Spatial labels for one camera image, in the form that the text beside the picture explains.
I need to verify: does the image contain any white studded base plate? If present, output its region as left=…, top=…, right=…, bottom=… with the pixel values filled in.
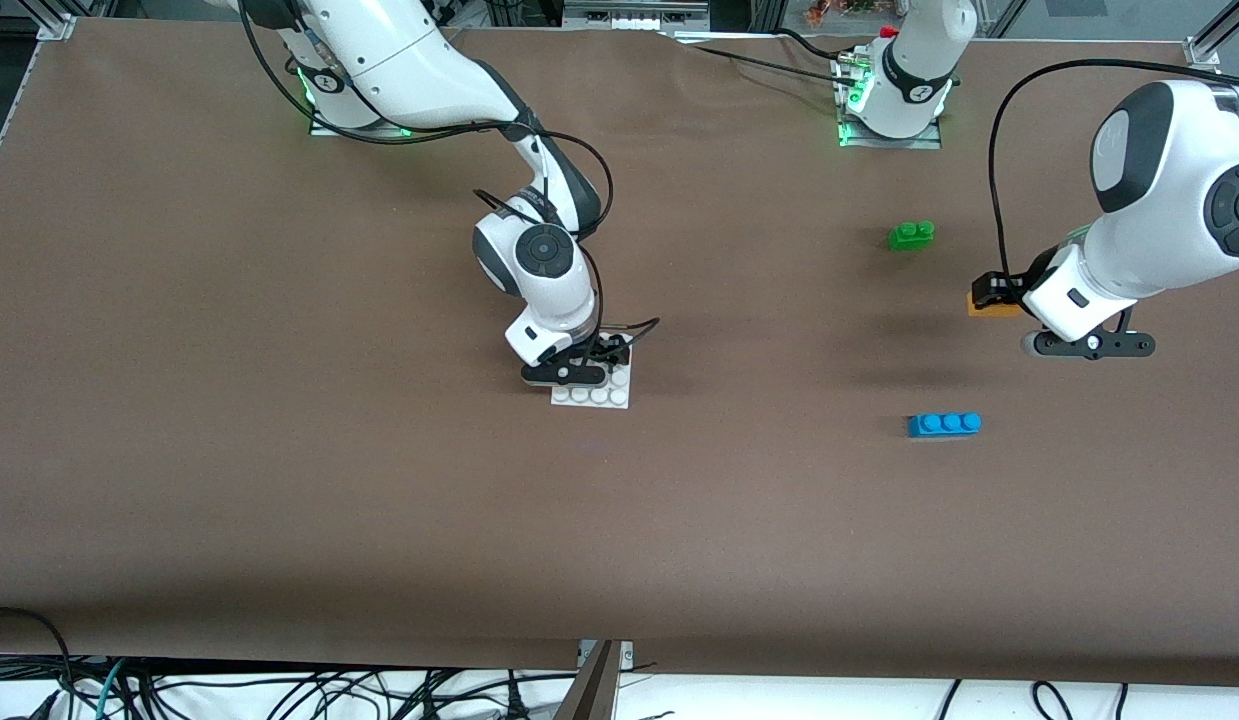
left=550, top=333, right=633, bottom=410

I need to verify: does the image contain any blue three-stud block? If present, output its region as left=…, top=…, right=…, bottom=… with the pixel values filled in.
left=908, top=412, right=983, bottom=439

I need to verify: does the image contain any grey power strip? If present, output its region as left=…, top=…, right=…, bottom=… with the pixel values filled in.
left=563, top=0, right=712, bottom=33

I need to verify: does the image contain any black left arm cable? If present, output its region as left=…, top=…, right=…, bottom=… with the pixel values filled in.
left=988, top=58, right=1239, bottom=286

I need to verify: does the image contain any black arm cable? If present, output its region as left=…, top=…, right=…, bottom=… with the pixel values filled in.
left=988, top=58, right=1239, bottom=286
left=237, top=0, right=662, bottom=346

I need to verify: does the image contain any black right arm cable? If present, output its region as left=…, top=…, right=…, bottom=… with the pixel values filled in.
left=237, top=0, right=662, bottom=346

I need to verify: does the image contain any aluminium frame corner profile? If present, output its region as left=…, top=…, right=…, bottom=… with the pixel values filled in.
left=1184, top=0, right=1239, bottom=71

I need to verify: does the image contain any black cable on table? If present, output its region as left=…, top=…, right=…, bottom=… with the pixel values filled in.
left=669, top=28, right=862, bottom=89

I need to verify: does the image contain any aluminium table edge bracket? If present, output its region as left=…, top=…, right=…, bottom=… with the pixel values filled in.
left=554, top=640, right=636, bottom=720

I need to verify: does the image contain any teal floor cable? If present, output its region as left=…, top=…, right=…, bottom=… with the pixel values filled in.
left=91, top=660, right=130, bottom=720

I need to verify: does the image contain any black looped floor cable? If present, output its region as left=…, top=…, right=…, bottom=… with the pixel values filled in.
left=0, top=606, right=76, bottom=720

